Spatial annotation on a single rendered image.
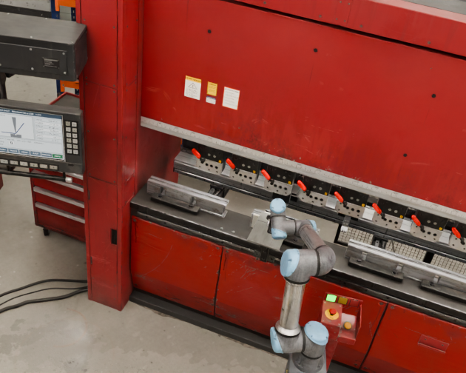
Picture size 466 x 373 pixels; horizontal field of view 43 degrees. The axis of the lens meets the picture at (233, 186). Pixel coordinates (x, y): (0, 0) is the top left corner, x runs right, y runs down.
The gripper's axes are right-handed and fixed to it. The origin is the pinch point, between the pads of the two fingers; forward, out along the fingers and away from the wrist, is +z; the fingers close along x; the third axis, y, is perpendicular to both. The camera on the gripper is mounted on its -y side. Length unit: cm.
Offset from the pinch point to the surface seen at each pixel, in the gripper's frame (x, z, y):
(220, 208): 33.6, 17.7, 3.2
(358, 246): -46.8, 10.4, 0.9
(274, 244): -2.6, -4.2, -12.4
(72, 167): 106, -34, -5
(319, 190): -18.1, -12.9, 20.1
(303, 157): -6.1, -25.1, 32.0
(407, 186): -59, -29, 29
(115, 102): 93, -41, 31
